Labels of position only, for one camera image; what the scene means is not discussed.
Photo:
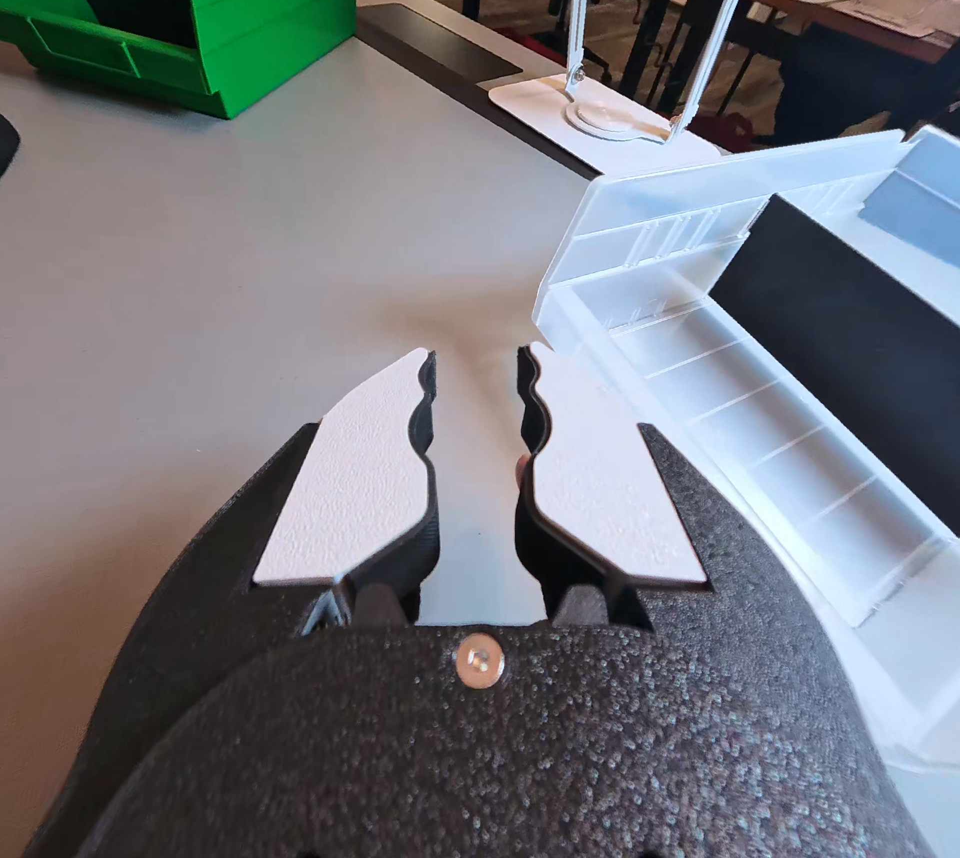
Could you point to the clear plastic bin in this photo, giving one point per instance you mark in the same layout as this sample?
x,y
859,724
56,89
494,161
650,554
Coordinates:
x,y
750,423

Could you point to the black usb hub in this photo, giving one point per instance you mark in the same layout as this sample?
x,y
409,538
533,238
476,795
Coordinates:
x,y
847,318

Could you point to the dark brown desk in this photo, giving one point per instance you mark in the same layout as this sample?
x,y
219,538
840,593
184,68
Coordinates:
x,y
825,11

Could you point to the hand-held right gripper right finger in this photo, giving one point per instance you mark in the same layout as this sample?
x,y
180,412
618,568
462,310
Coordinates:
x,y
607,491

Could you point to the white tablet stand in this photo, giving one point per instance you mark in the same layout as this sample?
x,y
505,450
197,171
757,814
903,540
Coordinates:
x,y
540,112

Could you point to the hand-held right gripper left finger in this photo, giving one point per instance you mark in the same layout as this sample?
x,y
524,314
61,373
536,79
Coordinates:
x,y
352,483

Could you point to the green plastic bin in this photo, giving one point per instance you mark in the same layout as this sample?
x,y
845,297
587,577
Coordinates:
x,y
270,11

